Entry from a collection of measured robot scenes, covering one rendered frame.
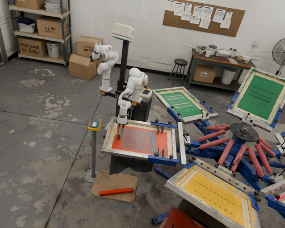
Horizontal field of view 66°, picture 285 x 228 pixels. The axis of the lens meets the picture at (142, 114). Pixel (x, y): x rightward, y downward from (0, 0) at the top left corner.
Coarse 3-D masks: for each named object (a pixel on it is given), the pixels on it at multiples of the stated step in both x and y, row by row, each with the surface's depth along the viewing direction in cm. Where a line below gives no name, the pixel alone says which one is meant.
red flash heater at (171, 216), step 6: (174, 210) 169; (168, 216) 164; (174, 216) 165; (180, 216) 166; (186, 216) 166; (162, 222) 160; (168, 222) 161; (174, 222) 161; (180, 222) 162; (186, 222) 163; (192, 222) 163
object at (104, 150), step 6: (114, 120) 268; (132, 120) 269; (150, 126) 269; (156, 126) 268; (108, 132) 246; (174, 132) 263; (108, 138) 238; (174, 138) 254; (174, 144) 246; (102, 150) 223; (108, 150) 224; (114, 150) 225; (174, 150) 238; (120, 156) 225; (126, 156) 224; (132, 156) 224; (138, 156) 224; (144, 156) 225; (174, 156) 231
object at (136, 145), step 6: (114, 138) 244; (120, 138) 246; (126, 138) 247; (132, 138) 248; (114, 144) 237; (120, 144) 238; (126, 144) 239; (132, 144) 241; (138, 144) 242; (144, 144) 244; (156, 144) 246; (162, 144) 248; (126, 150) 233; (132, 150) 234; (138, 150) 235; (144, 150) 236; (156, 150) 239
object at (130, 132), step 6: (126, 126) 264; (126, 132) 255; (132, 132) 257; (138, 132) 259; (144, 132) 260; (156, 132) 263; (138, 138) 250; (144, 138) 251; (156, 138) 254; (162, 138) 256
